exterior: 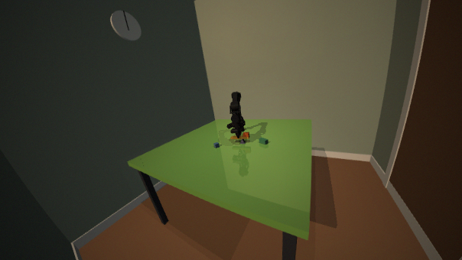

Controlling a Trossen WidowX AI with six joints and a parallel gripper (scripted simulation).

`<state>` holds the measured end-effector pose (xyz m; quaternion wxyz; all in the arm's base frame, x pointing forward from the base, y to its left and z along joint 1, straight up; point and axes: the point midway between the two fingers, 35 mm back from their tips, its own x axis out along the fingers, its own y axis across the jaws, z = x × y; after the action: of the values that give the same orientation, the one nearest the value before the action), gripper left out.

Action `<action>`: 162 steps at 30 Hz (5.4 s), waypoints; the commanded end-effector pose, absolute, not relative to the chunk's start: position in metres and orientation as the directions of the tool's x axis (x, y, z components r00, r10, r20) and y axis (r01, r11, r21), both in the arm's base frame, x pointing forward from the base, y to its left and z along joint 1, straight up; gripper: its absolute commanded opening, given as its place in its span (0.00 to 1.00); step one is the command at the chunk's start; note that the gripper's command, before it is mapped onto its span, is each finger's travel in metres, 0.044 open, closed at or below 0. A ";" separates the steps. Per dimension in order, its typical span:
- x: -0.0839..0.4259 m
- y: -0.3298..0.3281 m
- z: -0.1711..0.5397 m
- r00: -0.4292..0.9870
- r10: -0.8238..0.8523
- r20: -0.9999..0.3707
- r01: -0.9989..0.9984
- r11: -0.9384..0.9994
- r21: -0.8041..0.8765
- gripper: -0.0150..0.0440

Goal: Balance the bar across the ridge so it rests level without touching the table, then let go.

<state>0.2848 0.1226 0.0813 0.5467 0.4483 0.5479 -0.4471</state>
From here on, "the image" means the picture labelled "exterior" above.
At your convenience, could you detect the green rectangular block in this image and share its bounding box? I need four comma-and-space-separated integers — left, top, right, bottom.
259, 138, 268, 145

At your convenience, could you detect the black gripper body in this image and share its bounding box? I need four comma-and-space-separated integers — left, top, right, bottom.
231, 119, 244, 133

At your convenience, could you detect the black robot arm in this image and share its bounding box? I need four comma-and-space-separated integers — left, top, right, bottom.
227, 92, 246, 129

